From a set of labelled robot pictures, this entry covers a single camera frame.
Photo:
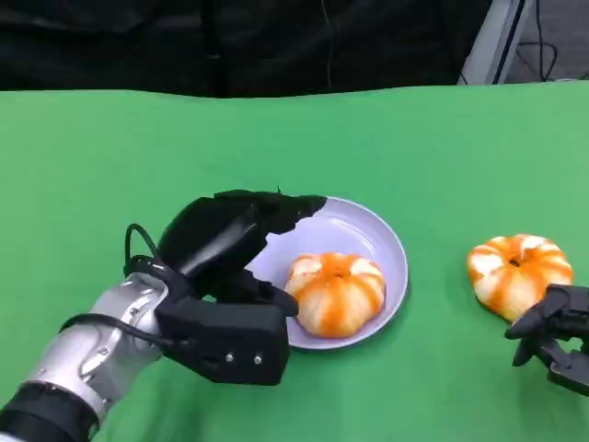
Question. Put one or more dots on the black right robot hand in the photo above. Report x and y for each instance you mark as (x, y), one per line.
(557, 324)

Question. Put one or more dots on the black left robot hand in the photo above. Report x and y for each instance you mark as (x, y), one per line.
(216, 239)

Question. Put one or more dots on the orange white toy bread roll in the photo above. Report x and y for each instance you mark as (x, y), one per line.
(336, 294)
(511, 276)

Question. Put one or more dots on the green table cloth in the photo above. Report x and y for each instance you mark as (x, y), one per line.
(294, 152)

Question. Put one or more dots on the lilac plate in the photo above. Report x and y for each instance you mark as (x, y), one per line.
(359, 230)

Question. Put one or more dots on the black backdrop curtain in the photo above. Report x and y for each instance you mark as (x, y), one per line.
(138, 41)

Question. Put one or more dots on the grey metal frame post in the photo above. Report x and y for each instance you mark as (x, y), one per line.
(497, 41)

